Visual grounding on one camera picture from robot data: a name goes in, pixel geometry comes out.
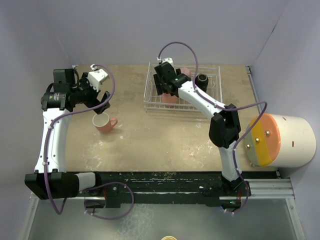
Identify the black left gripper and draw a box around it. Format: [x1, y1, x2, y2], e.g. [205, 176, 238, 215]
[70, 73, 110, 114]

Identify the salmon pink cup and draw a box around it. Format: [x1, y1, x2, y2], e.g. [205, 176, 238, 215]
[161, 93, 179, 108]

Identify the salmon pink mug with handle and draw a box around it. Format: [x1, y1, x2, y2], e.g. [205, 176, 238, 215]
[92, 112, 118, 134]

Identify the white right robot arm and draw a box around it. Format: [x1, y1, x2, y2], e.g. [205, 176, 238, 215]
[153, 60, 242, 196]

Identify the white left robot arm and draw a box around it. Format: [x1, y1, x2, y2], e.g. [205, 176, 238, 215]
[24, 64, 114, 200]

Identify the light pink mug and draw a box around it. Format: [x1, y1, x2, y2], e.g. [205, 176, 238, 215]
[180, 67, 192, 78]

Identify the black mug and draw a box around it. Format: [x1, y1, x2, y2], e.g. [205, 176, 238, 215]
[195, 73, 209, 92]

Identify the cream cylinder with orange lid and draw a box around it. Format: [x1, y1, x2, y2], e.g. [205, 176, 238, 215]
[244, 113, 317, 168]

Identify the yellow round object at bottom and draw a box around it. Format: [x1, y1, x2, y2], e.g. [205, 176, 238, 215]
[161, 235, 177, 240]

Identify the white wire dish rack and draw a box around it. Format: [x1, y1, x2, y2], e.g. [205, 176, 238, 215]
[144, 63, 223, 112]

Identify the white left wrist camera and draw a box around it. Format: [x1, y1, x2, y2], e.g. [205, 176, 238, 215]
[87, 69, 109, 92]

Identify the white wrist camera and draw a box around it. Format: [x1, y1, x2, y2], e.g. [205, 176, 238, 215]
[87, 69, 109, 92]
[157, 57, 174, 67]

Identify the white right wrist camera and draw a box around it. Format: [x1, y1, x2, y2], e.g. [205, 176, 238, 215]
[157, 57, 174, 67]

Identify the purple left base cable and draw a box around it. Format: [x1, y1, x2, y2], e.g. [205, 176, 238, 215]
[83, 181, 135, 221]

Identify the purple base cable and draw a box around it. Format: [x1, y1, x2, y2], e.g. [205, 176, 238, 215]
[83, 181, 135, 221]
[223, 183, 255, 216]

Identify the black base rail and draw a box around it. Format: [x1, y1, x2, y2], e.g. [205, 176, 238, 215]
[77, 171, 251, 208]

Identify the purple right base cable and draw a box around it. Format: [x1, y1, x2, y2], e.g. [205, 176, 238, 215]
[223, 183, 255, 216]

